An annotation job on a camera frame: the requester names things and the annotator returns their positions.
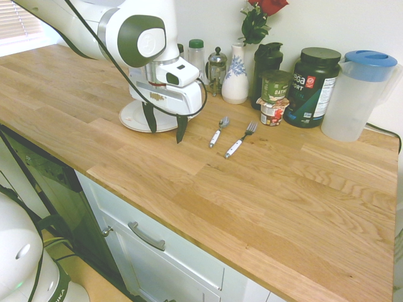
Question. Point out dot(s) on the black dishwasher front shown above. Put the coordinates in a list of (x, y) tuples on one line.
[(56, 188)]

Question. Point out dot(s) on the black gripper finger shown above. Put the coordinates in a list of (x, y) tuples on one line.
[(150, 118), (181, 129)]

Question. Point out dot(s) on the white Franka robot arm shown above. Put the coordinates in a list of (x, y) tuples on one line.
[(91, 31)]

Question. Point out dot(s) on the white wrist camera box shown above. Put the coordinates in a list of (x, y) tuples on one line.
[(179, 74)]

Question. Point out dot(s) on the clear bottle with green lid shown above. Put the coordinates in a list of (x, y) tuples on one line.
[(197, 58)]

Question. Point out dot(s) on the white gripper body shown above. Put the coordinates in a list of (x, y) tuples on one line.
[(189, 99)]

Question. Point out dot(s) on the green oatmeal cup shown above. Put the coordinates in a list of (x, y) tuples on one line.
[(275, 88)]

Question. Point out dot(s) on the clear pitcher with blue lid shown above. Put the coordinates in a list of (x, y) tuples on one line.
[(349, 100)]

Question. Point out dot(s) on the white window blind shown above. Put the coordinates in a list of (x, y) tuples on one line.
[(12, 22)]

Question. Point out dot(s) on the white vase with blue print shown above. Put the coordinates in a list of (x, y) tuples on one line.
[(234, 88)]

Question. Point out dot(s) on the silver cabinet knob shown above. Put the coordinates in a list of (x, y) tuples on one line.
[(106, 232)]

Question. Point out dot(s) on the black shaker bottle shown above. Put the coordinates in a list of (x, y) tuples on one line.
[(267, 59)]

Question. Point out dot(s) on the red rose with green leaves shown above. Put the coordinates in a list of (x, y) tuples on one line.
[(255, 25)]

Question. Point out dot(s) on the white drawer front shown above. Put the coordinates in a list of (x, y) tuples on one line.
[(176, 261)]

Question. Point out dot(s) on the red yogurt cup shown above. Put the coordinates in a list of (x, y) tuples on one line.
[(272, 114)]

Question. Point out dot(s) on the white cabinet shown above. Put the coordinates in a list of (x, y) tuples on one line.
[(195, 283)]

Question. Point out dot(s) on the glass French press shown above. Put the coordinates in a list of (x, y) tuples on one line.
[(217, 67)]

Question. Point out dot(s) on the spice jar with dark lid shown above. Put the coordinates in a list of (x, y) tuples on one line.
[(180, 50)]

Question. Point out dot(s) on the white plate with gold rim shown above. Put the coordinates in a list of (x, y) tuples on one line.
[(132, 118)]

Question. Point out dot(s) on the black protein powder tub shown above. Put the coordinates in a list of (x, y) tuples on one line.
[(311, 85)]

